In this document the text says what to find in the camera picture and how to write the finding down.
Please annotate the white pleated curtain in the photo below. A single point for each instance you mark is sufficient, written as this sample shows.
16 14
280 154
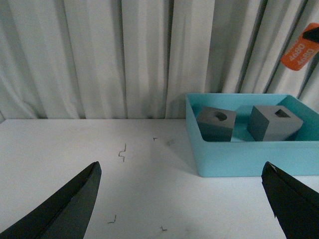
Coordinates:
137 59

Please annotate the gray cube with round hole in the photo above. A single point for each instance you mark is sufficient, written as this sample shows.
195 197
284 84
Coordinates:
216 125

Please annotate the light blue plastic box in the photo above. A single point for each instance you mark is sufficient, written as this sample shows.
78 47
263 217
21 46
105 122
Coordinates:
243 156

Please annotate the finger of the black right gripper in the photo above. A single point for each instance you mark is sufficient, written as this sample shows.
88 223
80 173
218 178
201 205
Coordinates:
311 32

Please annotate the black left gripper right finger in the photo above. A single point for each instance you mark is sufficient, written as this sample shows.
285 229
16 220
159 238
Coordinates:
294 204

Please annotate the orange cylinder with white digits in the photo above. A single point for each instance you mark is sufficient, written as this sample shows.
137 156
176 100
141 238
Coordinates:
301 52

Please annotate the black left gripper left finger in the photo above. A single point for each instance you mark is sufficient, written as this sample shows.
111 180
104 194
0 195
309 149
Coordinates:
65 214

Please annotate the gray cube with square hole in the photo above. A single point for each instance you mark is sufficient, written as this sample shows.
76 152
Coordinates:
273 123

